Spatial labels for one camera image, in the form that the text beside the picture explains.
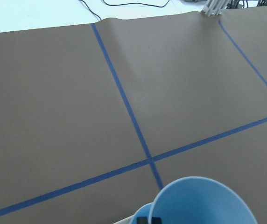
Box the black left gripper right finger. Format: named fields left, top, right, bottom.
left=151, top=217, right=162, bottom=224

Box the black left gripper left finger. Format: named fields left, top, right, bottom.
left=137, top=217, right=148, bottom=224

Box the light blue plastic cup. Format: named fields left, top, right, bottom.
left=153, top=176, right=257, bottom=224
left=131, top=202, right=154, bottom=224

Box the cream tray with bunny drawing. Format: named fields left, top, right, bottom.
left=113, top=215, right=134, bottom=224

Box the black cable on desk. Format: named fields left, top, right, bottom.
left=78, top=0, right=171, bottom=23

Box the aluminium frame post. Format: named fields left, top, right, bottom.
left=202, top=0, right=229, bottom=16

